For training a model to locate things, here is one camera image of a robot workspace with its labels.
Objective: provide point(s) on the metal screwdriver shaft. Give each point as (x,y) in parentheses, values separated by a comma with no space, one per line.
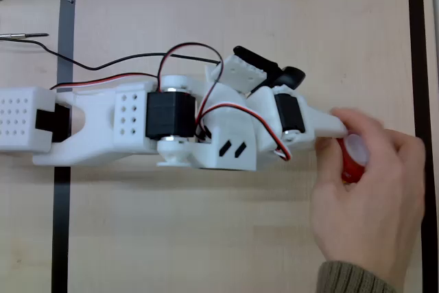
(24,36)

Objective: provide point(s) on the black tape strip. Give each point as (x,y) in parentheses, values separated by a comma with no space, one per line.
(420,66)
(65,49)

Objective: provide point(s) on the person's bare hand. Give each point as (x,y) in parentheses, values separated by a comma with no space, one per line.
(377,210)

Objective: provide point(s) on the olive knit sleeve forearm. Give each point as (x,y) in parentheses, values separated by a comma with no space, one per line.
(350,279)

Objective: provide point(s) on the small red tape roll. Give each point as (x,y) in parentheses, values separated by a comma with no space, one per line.
(353,166)

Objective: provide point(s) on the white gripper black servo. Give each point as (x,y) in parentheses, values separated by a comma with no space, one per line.
(290,114)

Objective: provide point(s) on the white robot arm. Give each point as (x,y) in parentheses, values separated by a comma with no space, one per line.
(96,125)

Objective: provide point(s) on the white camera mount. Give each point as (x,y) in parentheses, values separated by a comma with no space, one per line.
(241,73)

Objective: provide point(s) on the black webcam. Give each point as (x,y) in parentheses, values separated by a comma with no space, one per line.
(291,78)

